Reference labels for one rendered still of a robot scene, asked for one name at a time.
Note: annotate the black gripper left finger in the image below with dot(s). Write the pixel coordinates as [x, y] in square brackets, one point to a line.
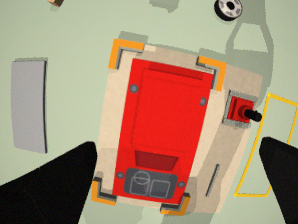
[55, 193]

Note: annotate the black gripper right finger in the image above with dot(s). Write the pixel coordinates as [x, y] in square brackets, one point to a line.
[280, 162]

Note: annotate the tan flat bar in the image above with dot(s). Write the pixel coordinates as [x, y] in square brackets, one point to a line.
[56, 3]

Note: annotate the black short cylinder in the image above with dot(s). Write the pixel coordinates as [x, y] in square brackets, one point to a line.
[228, 14]

